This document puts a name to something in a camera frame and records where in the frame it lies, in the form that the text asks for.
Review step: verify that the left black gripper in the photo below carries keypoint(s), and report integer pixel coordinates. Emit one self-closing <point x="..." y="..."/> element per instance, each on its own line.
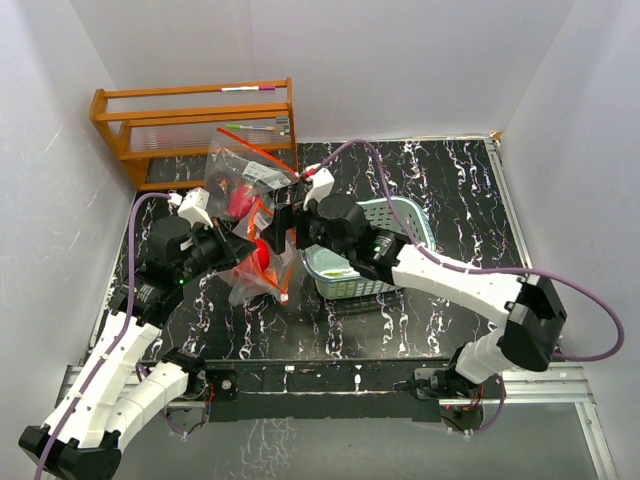
<point x="233" y="247"/>

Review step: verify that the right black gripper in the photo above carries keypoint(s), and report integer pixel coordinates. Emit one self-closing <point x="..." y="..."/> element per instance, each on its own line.
<point x="284" y="218"/>

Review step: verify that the watermelon slice toy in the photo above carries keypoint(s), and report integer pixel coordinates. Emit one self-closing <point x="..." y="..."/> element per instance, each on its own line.
<point x="248" y="282"/>

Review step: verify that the red green dragon fruit toy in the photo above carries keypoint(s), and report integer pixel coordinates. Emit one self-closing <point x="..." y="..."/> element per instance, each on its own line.
<point x="241" y="201"/>

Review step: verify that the clear orange zip top bag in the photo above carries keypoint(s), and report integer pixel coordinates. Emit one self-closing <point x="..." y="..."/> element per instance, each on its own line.
<point x="248" y="164"/>

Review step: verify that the dark purple mangosteen toy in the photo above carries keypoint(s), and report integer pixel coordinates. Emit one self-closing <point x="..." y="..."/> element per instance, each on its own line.
<point x="220" y="184"/>

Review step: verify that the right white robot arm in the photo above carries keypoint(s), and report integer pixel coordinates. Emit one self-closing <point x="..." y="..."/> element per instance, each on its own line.
<point x="524" y="307"/>

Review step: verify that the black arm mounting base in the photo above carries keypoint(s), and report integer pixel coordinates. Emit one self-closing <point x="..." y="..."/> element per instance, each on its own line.
<point x="337" y="389"/>

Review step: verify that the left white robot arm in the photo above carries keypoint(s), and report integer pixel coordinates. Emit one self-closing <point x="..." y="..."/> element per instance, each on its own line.
<point x="86" y="435"/>

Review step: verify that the light blue plastic basket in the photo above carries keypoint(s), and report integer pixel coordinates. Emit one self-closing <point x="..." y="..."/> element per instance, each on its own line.
<point x="317" y="259"/>

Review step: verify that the green yellow marker pen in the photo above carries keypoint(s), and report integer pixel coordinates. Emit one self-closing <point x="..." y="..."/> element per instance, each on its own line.
<point x="250" y="127"/>

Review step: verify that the white pink marker pen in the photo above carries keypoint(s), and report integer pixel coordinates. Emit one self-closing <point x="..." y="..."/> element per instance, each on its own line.
<point x="248" y="88"/>

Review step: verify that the orange wooden shelf rack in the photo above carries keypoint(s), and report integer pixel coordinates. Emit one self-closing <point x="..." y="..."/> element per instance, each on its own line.
<point x="141" y="126"/>

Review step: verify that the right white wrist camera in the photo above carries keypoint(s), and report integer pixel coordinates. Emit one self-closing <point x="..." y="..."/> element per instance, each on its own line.
<point x="321" y="183"/>

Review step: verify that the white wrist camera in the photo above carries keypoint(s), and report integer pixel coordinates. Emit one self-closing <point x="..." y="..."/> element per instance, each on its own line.
<point x="321" y="183"/>
<point x="193" y="208"/>

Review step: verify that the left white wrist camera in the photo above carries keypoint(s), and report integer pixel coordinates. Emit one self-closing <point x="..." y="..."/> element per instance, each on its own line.
<point x="193" y="208"/>

